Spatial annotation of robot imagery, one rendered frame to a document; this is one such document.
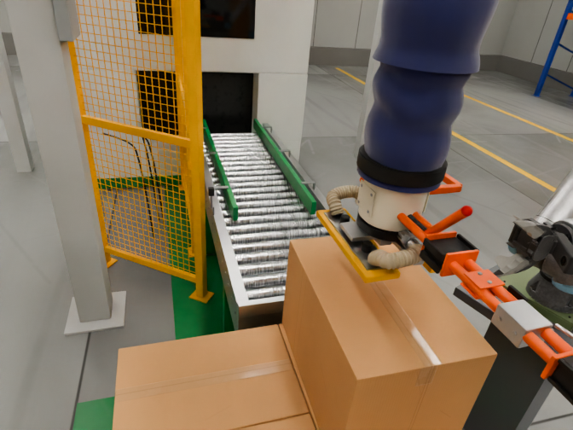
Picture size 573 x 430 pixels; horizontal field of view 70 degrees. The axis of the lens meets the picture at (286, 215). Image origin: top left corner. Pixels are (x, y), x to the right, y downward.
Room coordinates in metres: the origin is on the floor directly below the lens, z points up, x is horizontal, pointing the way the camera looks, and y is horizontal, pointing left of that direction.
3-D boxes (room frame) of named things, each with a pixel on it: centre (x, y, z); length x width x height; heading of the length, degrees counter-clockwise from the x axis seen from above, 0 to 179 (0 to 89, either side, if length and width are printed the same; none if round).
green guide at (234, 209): (2.70, 0.57, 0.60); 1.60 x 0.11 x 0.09; 19
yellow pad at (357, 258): (0.98, -0.20, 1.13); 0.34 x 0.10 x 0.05; 20
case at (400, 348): (1.00, -0.30, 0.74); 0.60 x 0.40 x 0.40; 17
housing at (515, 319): (0.57, -0.45, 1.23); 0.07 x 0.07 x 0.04; 20
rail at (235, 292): (2.35, 0.51, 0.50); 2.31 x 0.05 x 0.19; 19
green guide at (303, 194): (2.87, 0.07, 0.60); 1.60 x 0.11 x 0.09; 19
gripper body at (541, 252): (0.87, -0.63, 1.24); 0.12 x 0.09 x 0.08; 110
